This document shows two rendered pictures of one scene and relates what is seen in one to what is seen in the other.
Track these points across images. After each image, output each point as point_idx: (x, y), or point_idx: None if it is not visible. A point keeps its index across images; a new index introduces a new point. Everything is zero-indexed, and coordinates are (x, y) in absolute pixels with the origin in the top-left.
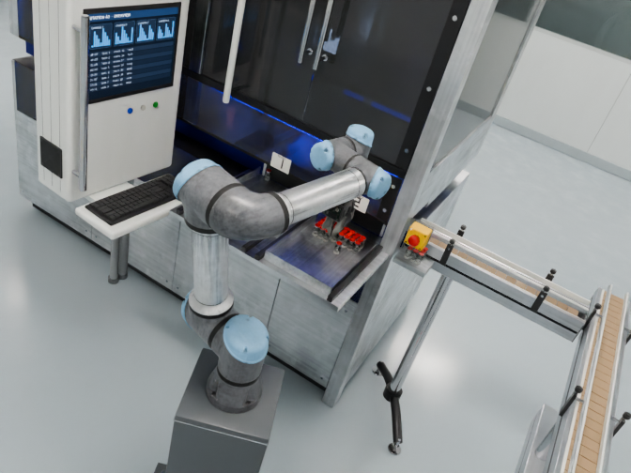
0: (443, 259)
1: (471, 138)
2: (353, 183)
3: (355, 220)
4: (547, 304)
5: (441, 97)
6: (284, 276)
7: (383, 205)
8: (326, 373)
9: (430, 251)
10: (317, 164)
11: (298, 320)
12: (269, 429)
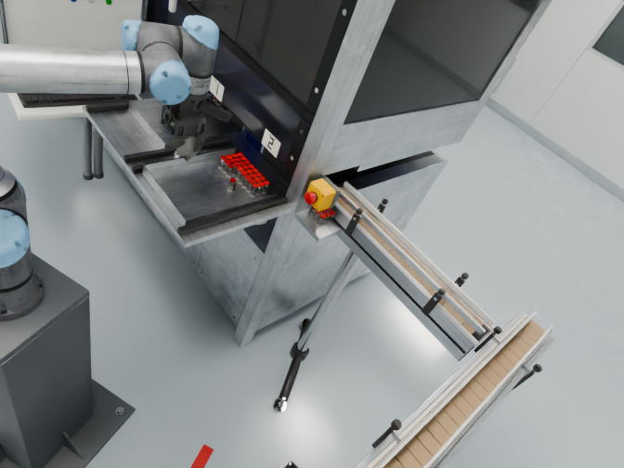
0: (348, 229)
1: (438, 113)
2: (115, 66)
3: (278, 166)
4: (440, 310)
5: (355, 23)
6: (150, 196)
7: (292, 151)
8: (237, 314)
9: (339, 216)
10: (123, 48)
11: (221, 255)
12: (10, 348)
